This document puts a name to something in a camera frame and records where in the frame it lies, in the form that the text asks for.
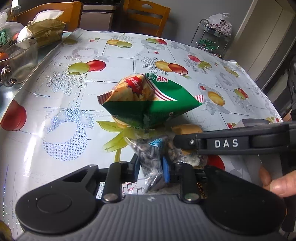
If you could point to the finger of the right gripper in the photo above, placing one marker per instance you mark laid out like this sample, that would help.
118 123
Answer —
187 141

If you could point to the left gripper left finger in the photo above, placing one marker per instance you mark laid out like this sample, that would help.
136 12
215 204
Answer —
117 174

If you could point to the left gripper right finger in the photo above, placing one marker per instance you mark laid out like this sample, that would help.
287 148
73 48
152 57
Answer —
184 175

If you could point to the clear sunflower seed packet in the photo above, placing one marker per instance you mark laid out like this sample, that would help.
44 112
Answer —
150 153

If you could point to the green shrimp chips bag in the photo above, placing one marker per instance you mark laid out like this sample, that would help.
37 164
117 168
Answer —
147 100

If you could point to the person's right hand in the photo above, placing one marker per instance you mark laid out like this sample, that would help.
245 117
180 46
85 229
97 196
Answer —
284 186

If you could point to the white cardboard box tray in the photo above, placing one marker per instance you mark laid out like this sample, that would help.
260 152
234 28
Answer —
253 122

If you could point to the fruit-pattern tablecloth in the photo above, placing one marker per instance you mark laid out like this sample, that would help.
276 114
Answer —
97 88

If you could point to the green candies on shelf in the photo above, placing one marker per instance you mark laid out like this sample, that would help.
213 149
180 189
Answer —
208 45

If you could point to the clear acrylic shelf cart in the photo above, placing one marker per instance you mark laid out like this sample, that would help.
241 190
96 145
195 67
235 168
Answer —
204 31

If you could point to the white Dove plastic bag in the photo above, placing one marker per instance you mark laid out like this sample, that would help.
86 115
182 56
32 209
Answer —
221 23

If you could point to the grey cabinet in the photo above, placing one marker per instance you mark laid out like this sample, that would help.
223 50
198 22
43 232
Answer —
96 17

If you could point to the tissue pack in gold wrapper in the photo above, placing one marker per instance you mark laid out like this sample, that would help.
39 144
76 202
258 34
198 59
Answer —
46 27

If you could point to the orange fruit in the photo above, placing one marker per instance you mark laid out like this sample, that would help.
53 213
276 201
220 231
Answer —
3 56

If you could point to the wooden chair at left side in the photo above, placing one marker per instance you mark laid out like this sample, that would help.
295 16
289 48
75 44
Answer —
67 12

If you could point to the plastic water bottle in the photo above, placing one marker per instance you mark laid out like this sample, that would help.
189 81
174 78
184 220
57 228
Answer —
4 36

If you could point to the glass bowl with handle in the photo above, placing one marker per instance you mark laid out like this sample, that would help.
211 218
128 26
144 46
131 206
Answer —
23 58

